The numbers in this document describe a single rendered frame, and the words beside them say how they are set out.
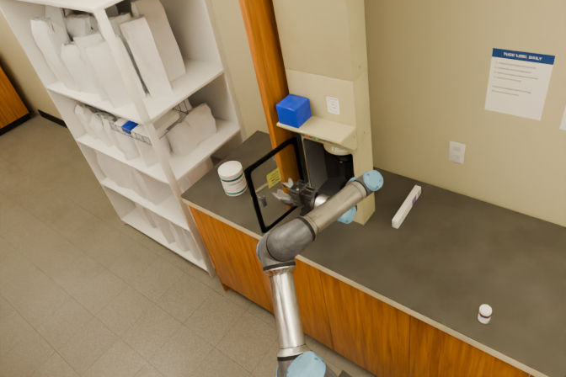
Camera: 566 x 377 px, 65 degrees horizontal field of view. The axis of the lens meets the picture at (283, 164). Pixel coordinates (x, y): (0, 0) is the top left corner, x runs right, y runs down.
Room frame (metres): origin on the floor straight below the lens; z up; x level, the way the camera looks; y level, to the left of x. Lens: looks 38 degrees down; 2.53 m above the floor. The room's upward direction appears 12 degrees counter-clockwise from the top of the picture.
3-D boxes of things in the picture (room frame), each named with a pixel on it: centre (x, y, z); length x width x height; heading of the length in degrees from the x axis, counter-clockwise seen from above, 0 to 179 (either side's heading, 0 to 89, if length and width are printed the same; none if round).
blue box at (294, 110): (1.57, -0.09, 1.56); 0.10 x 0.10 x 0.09; 45
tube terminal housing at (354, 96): (1.63, -0.29, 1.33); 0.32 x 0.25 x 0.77; 45
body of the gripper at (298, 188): (1.31, -0.06, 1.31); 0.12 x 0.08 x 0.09; 45
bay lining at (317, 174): (1.63, -0.29, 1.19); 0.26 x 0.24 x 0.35; 45
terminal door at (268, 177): (1.55, 0.04, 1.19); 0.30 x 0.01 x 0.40; 125
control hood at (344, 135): (1.50, -0.16, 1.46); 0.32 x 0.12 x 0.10; 45
